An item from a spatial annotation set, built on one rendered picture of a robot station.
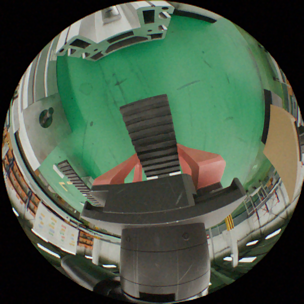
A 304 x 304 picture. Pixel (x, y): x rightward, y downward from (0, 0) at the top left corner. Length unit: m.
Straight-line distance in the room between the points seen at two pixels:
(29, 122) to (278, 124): 0.49
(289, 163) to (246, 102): 0.22
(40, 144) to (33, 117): 0.04
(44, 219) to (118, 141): 2.96
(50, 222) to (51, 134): 2.95
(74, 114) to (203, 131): 0.21
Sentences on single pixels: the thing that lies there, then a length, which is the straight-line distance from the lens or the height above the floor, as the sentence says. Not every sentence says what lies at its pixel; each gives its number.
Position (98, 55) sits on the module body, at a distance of 0.17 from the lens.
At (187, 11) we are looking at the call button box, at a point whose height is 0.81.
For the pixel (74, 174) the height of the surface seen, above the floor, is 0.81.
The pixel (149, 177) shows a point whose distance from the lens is 0.15.
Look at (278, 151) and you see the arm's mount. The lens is 0.35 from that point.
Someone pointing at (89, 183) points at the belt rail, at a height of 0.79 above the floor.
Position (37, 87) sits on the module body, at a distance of 0.20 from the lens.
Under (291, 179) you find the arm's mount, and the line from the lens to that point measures 0.36.
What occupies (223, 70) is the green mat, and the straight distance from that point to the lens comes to 0.18.
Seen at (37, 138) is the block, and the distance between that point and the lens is 0.17.
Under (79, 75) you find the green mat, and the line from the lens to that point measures 0.18.
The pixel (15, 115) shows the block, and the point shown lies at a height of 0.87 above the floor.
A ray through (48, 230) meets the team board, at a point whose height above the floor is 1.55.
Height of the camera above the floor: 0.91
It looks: 55 degrees down
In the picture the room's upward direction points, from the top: 179 degrees clockwise
